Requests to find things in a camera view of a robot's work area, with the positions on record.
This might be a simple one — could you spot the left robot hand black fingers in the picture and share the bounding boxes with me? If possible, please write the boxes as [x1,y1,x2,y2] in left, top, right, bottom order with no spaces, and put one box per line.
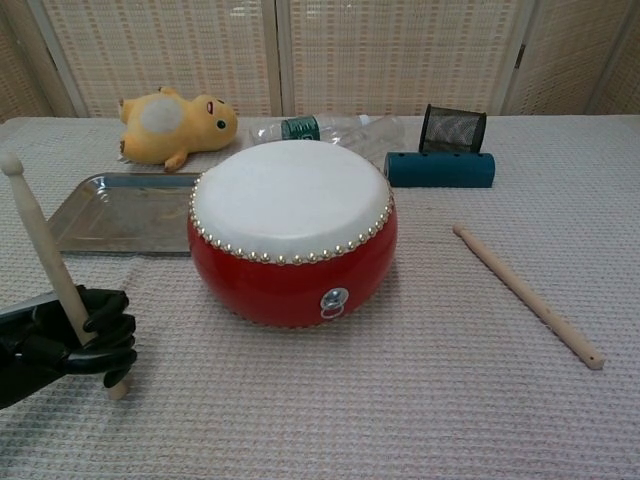
[0,284,139,411]

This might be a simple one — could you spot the woven beige table cloth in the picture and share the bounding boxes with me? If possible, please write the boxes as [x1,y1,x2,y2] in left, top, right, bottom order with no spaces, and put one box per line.
[0,115,640,480]

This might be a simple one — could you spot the red drum with white skin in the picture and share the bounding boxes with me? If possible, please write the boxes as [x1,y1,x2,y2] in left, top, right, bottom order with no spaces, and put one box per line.
[187,141,400,330]

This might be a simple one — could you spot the wooden drumstick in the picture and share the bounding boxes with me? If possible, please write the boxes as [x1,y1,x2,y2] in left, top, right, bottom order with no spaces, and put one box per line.
[0,152,132,401]
[452,223,606,372]

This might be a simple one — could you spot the yellow plush toy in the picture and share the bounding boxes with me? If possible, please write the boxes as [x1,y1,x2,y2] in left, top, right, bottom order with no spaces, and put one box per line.
[117,85,238,174]

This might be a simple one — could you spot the woven folding screen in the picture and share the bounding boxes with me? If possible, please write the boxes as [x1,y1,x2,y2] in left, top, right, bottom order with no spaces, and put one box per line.
[0,0,640,124]

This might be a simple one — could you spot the stainless steel tray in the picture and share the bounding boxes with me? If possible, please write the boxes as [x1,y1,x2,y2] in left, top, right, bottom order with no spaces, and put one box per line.
[47,172,201,258]

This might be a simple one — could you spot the clear bottle with green label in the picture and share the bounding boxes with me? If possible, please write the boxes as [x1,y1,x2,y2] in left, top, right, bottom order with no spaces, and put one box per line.
[248,113,371,147]

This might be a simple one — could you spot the black mesh pen holder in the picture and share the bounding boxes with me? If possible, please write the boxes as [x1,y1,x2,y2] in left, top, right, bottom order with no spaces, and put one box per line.
[417,103,488,155]

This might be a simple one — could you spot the teal block with holes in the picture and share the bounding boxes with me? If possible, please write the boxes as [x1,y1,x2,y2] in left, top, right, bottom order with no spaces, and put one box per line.
[384,151,496,190]

